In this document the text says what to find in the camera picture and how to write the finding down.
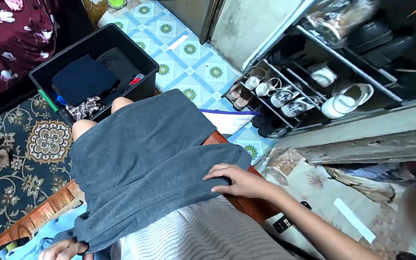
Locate person's left hand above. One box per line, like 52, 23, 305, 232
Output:
38, 238, 95, 260

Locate person's right hand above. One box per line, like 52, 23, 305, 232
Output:
203, 163, 279, 200

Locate dark grey garment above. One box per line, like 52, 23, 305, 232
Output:
53, 89, 253, 255

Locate pile of light blue clothes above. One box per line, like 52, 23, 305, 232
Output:
0, 203, 112, 260

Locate reddish-brown wooden bench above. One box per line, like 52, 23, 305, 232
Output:
0, 130, 282, 260

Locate white cushion with purple edge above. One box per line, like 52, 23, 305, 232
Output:
199, 109, 260, 138

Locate black handheld device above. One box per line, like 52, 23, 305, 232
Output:
273, 215, 293, 234

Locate dark floral patterned rug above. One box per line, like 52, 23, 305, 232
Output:
0, 94, 82, 251

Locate metal shoe rack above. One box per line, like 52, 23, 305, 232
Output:
222, 0, 416, 139

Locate person's legs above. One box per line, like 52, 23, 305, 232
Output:
72, 97, 135, 142

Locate black plastic tub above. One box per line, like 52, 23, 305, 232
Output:
29, 23, 160, 128

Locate black folded garment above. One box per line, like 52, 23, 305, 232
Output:
96, 47, 143, 94

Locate plaid cloth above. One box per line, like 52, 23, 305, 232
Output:
66, 96, 105, 121

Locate pile of assorted fabrics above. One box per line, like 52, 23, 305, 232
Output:
324, 161, 416, 203

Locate brown door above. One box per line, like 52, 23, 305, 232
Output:
156, 0, 227, 45

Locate navy folded garment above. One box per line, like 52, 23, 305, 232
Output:
52, 54, 120, 105

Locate burgundy floral bedspread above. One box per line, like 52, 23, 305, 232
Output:
0, 0, 60, 104

